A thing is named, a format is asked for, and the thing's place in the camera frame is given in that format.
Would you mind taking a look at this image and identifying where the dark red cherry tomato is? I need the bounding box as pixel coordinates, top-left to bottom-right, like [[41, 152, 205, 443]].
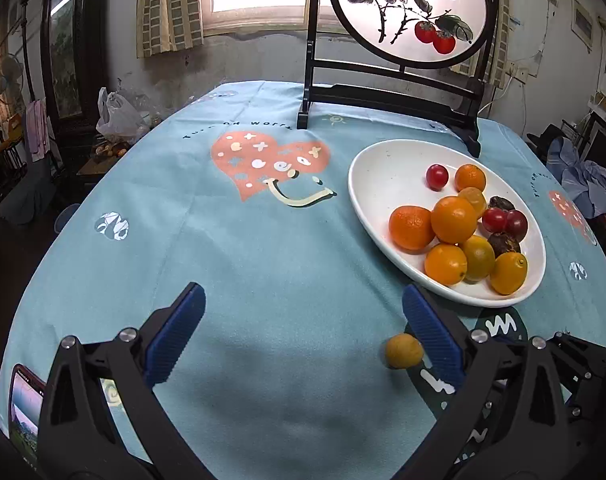
[[505, 210, 528, 240]]

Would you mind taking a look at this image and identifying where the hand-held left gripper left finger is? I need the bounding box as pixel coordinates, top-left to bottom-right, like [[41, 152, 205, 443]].
[[35, 281, 206, 480]]

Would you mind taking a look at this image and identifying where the yellow spotted citrus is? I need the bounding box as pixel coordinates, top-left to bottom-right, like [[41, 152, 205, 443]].
[[458, 187, 488, 218]]

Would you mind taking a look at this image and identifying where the standing electric fan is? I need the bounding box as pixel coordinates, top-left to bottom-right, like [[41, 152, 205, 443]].
[[0, 52, 26, 112]]

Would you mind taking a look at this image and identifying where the dark wooden framed cabinet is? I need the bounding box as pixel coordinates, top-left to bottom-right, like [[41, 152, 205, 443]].
[[40, 0, 112, 152]]

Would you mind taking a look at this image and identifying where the round painted table screen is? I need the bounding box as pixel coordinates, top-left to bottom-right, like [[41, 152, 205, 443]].
[[296, 0, 504, 158]]

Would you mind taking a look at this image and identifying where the white oval plate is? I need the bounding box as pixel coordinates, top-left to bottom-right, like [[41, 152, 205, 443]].
[[348, 139, 547, 308]]

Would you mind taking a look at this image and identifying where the small smooth orange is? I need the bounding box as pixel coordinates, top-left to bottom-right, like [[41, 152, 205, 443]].
[[425, 243, 468, 286], [490, 251, 528, 296]]

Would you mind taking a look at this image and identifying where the green yellow citrus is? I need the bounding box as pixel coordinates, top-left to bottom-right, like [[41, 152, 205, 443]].
[[460, 235, 496, 282]]

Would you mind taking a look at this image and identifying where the white plastic bag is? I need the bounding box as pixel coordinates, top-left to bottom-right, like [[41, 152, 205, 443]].
[[96, 87, 152, 144]]

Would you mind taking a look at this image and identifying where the small tan longan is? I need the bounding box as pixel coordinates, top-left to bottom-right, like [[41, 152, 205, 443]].
[[386, 333, 424, 370]]

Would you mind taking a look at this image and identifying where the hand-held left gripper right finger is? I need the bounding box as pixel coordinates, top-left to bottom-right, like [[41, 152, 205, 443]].
[[402, 283, 572, 480]]

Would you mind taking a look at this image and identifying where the white power cable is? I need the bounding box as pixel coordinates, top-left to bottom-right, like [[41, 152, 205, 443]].
[[477, 77, 514, 117]]

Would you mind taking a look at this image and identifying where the small wooden side table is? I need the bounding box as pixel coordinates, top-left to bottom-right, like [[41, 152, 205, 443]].
[[75, 141, 134, 187]]

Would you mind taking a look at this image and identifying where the smartphone with red case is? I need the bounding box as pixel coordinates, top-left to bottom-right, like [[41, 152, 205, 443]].
[[8, 363, 50, 467]]

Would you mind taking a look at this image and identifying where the orange mandarin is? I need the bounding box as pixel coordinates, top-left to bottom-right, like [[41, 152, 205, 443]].
[[389, 206, 435, 252], [455, 164, 487, 193]]

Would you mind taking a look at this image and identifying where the large smooth orange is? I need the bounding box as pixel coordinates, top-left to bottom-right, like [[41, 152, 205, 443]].
[[431, 196, 478, 245]]

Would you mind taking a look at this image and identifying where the dark wooden coat stand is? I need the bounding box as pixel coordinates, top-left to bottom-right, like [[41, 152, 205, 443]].
[[19, 0, 40, 103]]

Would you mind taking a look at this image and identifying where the pink hanging cloth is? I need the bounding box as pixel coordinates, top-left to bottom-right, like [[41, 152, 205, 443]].
[[25, 100, 50, 162]]

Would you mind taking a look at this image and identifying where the blue plastic basin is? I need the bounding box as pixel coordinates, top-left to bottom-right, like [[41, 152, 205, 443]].
[[55, 203, 82, 234]]

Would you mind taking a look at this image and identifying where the white wall socket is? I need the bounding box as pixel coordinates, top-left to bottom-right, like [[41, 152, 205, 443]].
[[505, 60, 532, 82]]

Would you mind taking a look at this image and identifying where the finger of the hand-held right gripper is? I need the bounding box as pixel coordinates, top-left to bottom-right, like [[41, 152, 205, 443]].
[[565, 394, 606, 480], [550, 331, 606, 397]]

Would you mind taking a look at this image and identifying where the light blue printed tablecloth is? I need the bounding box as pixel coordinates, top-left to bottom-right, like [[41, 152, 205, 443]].
[[0, 80, 606, 480]]

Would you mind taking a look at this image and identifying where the pile of blue clothes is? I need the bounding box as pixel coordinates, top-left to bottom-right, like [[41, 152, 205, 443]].
[[547, 136, 606, 219]]

